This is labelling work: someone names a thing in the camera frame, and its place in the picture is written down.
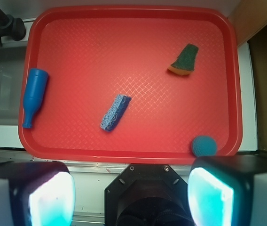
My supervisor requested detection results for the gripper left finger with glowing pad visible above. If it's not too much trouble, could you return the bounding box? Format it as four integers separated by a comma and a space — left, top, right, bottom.
0, 161, 75, 226

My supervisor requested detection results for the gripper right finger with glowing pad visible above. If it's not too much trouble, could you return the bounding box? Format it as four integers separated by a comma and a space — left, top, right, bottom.
188, 155, 267, 226

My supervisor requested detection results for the blue textured ball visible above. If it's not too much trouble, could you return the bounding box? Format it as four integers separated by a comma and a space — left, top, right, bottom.
191, 136, 217, 157

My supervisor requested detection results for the blue knitted cloth roll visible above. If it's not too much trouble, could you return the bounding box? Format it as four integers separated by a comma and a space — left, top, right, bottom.
100, 94, 132, 132

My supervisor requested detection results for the blue plastic bottle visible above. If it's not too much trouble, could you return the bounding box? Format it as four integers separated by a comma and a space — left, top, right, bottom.
22, 68, 48, 129

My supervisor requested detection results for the grey sink basin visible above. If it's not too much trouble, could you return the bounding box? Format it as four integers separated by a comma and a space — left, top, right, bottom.
0, 42, 27, 126

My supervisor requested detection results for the yellow green sponge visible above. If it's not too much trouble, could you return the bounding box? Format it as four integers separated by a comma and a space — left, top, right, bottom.
167, 43, 199, 76

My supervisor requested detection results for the red plastic tray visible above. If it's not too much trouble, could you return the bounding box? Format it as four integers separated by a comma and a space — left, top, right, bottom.
18, 6, 243, 164

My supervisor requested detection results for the dark grey faucet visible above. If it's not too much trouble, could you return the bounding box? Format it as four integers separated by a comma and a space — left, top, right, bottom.
0, 9, 26, 47

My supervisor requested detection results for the brown cardboard panel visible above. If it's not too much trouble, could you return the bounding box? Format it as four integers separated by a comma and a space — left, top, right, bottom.
228, 0, 267, 47

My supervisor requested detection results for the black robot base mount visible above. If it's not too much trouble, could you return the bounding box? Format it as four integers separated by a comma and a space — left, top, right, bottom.
104, 164, 195, 226

